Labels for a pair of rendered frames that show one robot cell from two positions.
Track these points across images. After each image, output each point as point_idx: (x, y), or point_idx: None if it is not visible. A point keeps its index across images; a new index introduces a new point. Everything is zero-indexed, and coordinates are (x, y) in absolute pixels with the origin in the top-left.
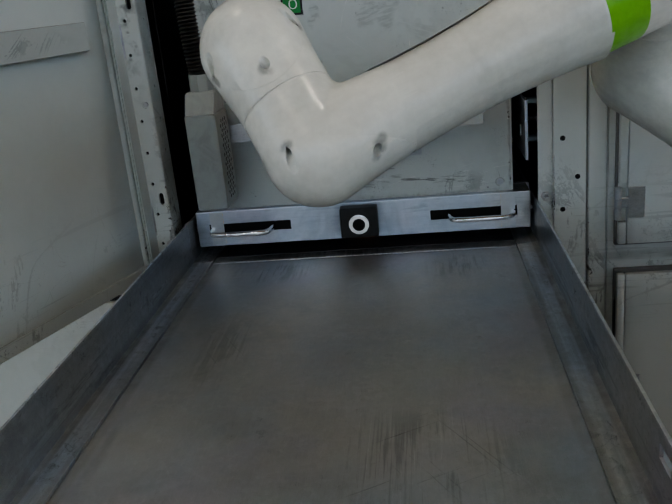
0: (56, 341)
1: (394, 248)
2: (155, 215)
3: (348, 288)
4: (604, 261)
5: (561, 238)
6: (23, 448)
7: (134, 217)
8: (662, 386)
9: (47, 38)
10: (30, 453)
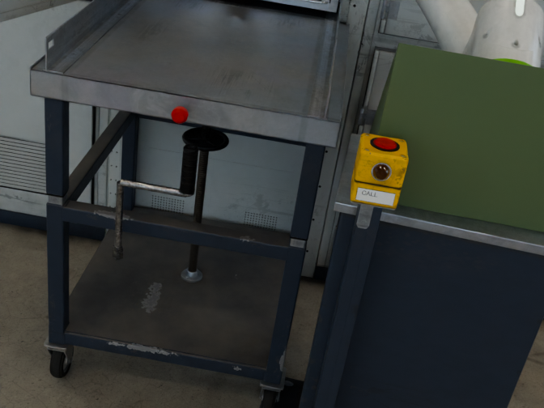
0: (47, 18)
1: (257, 7)
2: None
3: (225, 19)
4: (371, 41)
5: (350, 23)
6: (63, 40)
7: None
8: None
9: None
10: (65, 44)
